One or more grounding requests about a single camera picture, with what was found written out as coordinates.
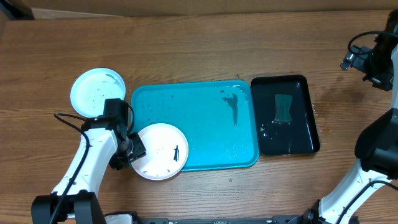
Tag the green sponge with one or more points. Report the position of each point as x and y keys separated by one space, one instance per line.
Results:
x=282 y=108

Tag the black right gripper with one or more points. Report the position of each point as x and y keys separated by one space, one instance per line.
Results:
x=384 y=81

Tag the brown cardboard backdrop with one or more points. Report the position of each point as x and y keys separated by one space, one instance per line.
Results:
x=204 y=7

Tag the pink white plate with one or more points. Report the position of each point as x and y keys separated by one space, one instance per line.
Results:
x=167 y=151

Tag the teal plastic tray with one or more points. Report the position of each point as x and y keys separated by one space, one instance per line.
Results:
x=217 y=119

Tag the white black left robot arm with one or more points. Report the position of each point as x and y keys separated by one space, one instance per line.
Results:
x=105 y=141

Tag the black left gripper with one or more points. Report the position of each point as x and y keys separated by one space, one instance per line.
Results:
x=138 y=151

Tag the light blue plate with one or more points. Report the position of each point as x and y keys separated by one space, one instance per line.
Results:
x=92 y=88

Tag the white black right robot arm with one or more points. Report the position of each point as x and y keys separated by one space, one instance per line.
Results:
x=375 y=167

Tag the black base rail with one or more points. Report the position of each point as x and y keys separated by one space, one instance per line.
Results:
x=217 y=220

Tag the black rectangular tray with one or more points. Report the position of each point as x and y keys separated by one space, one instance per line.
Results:
x=300 y=136

